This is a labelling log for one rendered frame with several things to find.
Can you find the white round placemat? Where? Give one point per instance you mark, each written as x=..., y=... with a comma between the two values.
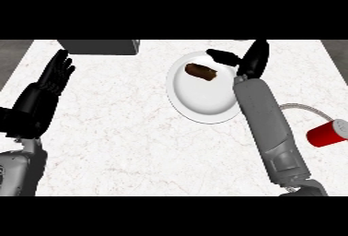
x=304, y=110

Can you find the white round plate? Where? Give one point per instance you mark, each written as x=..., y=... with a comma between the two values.
x=203, y=89

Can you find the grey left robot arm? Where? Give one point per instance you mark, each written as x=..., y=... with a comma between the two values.
x=21, y=169

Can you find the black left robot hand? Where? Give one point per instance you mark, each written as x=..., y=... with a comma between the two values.
x=39, y=100

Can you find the dark grey appliance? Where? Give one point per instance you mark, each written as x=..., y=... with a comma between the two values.
x=99, y=47

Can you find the brown sweet potato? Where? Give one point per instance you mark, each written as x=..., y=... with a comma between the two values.
x=201, y=71

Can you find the red can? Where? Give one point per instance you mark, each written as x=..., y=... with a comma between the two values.
x=326, y=132

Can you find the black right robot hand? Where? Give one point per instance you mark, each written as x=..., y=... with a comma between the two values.
x=253, y=61

